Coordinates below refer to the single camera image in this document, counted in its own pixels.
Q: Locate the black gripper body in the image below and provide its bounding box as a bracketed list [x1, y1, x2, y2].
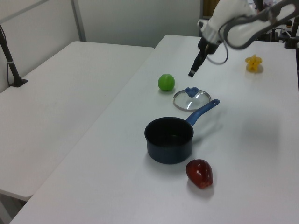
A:
[198, 36, 222, 56]

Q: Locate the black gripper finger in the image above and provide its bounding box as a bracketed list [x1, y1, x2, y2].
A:
[188, 49, 208, 78]

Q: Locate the glass lid with blue knob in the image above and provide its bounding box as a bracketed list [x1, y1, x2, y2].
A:
[172, 86, 212, 112]

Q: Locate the green toy apple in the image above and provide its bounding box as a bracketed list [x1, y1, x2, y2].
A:
[157, 73, 176, 92]

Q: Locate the yellow toy starfruit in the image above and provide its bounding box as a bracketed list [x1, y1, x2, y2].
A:
[244, 54, 263, 73]

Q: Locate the dark blue saucepan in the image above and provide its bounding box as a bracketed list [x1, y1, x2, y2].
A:
[144, 99, 221, 165]

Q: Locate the dark red toy fruit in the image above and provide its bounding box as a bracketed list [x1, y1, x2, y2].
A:
[185, 159, 214, 189]

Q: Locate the black pole with base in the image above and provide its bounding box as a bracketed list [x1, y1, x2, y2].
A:
[0, 22, 28, 88]

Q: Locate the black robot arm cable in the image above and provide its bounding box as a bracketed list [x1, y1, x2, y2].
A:
[205, 28, 230, 65]

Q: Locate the black camera stand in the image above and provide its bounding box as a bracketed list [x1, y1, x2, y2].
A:
[283, 14, 299, 50]

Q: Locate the grey metal partition post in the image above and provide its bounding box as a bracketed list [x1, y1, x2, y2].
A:
[70, 0, 87, 42]

